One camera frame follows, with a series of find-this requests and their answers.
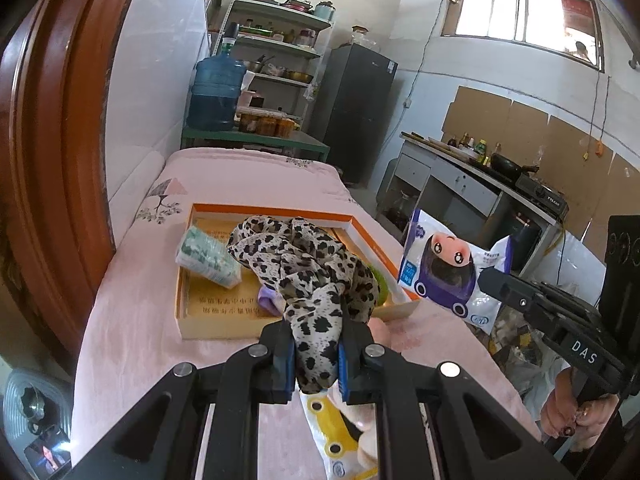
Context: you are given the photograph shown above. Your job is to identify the green table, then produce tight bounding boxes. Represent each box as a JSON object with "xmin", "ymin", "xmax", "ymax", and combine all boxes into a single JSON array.
[{"xmin": 181, "ymin": 125, "xmax": 331, "ymax": 161}]

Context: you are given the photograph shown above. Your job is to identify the leopard print scarf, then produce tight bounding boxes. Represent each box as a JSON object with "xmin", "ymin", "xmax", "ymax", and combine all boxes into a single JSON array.
[{"xmin": 226, "ymin": 215, "xmax": 383, "ymax": 395}]

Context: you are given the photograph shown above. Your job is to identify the yellow wet wipes packet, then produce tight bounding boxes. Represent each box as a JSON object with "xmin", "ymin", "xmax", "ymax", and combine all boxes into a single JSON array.
[{"xmin": 300, "ymin": 391, "xmax": 378, "ymax": 480}]

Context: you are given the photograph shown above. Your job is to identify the window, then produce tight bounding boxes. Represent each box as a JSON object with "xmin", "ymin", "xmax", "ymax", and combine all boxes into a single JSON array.
[{"xmin": 440, "ymin": 0, "xmax": 606, "ymax": 72}]

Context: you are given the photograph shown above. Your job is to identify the row of sauce bottles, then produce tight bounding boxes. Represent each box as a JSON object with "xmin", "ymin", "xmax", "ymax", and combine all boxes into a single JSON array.
[{"xmin": 445, "ymin": 132, "xmax": 503, "ymax": 166}]

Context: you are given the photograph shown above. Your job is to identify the glass jar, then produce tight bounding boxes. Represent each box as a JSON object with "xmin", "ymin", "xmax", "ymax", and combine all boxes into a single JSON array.
[{"xmin": 350, "ymin": 25, "xmax": 381, "ymax": 51}]

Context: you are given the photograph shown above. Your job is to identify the cardboard wall sheets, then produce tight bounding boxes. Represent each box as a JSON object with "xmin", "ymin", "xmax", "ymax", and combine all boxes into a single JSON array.
[{"xmin": 441, "ymin": 85, "xmax": 640, "ymax": 261}]

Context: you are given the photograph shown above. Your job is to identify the gas stove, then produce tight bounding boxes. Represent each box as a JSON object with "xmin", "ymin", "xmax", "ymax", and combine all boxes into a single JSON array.
[{"xmin": 515, "ymin": 172, "xmax": 571, "ymax": 221}]

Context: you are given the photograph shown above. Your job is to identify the green fuzzy ring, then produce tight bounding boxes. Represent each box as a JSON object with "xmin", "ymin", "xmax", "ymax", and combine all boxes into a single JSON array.
[{"xmin": 367, "ymin": 262, "xmax": 392, "ymax": 308}]

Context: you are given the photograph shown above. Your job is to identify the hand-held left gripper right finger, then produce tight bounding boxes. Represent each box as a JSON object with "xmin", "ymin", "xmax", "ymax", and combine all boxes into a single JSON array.
[{"xmin": 336, "ymin": 305, "xmax": 576, "ymax": 480}]

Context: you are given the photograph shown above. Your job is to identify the blue water jug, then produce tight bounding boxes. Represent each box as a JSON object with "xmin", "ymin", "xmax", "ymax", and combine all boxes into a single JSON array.
[{"xmin": 186, "ymin": 22, "xmax": 247, "ymax": 132}]

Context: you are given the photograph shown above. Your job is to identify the white metal shelf rack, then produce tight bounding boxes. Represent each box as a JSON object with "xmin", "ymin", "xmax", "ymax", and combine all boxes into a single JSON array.
[{"xmin": 212, "ymin": 0, "xmax": 335, "ymax": 131}]

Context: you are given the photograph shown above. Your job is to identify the orange rimmed cardboard box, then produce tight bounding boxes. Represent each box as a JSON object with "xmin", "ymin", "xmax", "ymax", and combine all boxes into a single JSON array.
[{"xmin": 175, "ymin": 202, "xmax": 422, "ymax": 342}]

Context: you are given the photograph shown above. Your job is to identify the phone with lit screen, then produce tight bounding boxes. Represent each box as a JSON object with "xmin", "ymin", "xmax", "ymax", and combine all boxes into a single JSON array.
[{"xmin": 22, "ymin": 425, "xmax": 73, "ymax": 476}]

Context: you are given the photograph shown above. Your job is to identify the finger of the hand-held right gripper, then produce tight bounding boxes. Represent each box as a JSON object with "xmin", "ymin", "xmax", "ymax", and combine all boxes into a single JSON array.
[{"xmin": 477, "ymin": 267, "xmax": 572, "ymax": 344}]

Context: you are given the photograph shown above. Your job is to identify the dark grey refrigerator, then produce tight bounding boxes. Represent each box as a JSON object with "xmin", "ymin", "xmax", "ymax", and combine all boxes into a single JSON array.
[{"xmin": 322, "ymin": 42, "xmax": 399, "ymax": 186}]

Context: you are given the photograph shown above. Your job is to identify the person's right hand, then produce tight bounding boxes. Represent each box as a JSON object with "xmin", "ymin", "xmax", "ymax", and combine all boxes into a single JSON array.
[{"xmin": 540, "ymin": 367, "xmax": 623, "ymax": 453}]

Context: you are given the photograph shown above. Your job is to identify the beige bunny plush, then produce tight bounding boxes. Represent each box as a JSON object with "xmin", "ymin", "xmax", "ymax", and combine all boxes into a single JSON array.
[{"xmin": 340, "ymin": 400, "xmax": 379, "ymax": 466}]

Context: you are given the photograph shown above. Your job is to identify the green floral tissue pack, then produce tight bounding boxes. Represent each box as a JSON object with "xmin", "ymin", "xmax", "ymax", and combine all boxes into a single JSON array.
[{"xmin": 175, "ymin": 225, "xmax": 242, "ymax": 289}]

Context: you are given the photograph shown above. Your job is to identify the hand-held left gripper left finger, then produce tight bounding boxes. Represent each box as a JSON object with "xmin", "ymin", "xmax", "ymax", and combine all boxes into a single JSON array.
[{"xmin": 62, "ymin": 320, "xmax": 298, "ymax": 480}]

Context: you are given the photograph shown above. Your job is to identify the row of food jars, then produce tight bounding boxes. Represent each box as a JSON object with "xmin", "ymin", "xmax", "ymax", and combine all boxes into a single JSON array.
[{"xmin": 237, "ymin": 110, "xmax": 296, "ymax": 137}]

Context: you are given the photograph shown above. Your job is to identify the purple wet wipes packet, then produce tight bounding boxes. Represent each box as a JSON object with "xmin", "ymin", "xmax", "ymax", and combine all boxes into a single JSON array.
[{"xmin": 397, "ymin": 208, "xmax": 513, "ymax": 335}]

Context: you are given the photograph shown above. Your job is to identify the black wok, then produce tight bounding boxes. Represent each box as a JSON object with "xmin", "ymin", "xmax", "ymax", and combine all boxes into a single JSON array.
[{"xmin": 489, "ymin": 152, "xmax": 541, "ymax": 181}]

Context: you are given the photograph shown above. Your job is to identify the brown wooden door frame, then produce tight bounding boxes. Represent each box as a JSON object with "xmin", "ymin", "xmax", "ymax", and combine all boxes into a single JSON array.
[{"xmin": 0, "ymin": 0, "xmax": 151, "ymax": 366}]

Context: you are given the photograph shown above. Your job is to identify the white desk with drawers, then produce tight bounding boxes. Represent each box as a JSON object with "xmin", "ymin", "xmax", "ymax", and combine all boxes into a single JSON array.
[{"xmin": 377, "ymin": 131, "xmax": 571, "ymax": 281}]

